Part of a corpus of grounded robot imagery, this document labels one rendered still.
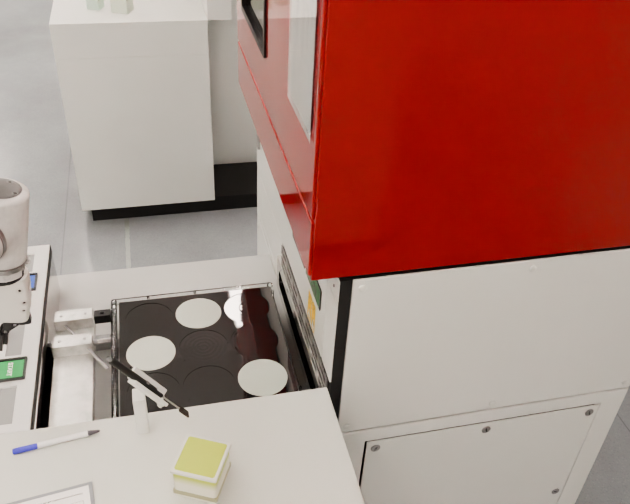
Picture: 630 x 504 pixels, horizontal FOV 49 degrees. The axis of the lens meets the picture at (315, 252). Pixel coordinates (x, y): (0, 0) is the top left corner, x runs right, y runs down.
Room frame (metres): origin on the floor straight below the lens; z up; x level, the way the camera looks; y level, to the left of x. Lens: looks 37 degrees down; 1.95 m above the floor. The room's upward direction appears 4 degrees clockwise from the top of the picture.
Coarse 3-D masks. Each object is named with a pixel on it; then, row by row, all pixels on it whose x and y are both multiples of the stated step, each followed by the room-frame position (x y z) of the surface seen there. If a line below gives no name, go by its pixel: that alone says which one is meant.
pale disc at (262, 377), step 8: (256, 360) 1.02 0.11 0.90; (264, 360) 1.02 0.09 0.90; (248, 368) 1.00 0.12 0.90; (256, 368) 1.00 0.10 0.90; (264, 368) 1.00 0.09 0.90; (272, 368) 1.00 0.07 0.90; (280, 368) 1.00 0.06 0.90; (240, 376) 0.98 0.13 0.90; (248, 376) 0.98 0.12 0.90; (256, 376) 0.98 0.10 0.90; (264, 376) 0.98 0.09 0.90; (272, 376) 0.98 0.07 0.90; (280, 376) 0.98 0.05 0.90; (240, 384) 0.95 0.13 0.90; (248, 384) 0.96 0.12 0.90; (256, 384) 0.96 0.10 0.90; (264, 384) 0.96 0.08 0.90; (272, 384) 0.96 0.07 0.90; (280, 384) 0.96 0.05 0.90; (248, 392) 0.93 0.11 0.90; (256, 392) 0.94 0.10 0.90; (264, 392) 0.94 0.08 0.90; (272, 392) 0.94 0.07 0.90
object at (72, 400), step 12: (60, 360) 1.01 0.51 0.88; (72, 360) 1.01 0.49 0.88; (84, 360) 1.01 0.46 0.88; (60, 372) 0.97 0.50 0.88; (72, 372) 0.98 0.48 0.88; (84, 372) 0.98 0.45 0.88; (60, 384) 0.94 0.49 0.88; (72, 384) 0.94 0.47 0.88; (84, 384) 0.95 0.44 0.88; (60, 396) 0.91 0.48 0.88; (72, 396) 0.91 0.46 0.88; (84, 396) 0.92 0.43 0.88; (60, 408) 0.88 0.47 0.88; (72, 408) 0.88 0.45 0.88; (84, 408) 0.89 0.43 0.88; (60, 420) 0.85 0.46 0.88; (72, 420) 0.86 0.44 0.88; (84, 420) 0.86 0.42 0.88
